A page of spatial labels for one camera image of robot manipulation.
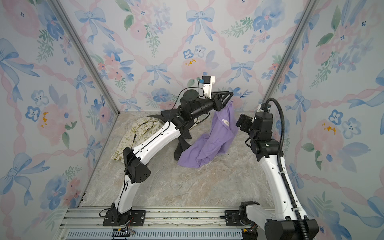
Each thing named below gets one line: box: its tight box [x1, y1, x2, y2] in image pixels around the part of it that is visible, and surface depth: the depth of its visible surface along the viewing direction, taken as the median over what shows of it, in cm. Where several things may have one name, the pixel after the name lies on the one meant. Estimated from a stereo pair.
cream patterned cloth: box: [110, 117, 169, 161], surface depth 95 cm
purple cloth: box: [177, 100, 239, 169], surface depth 87 cm
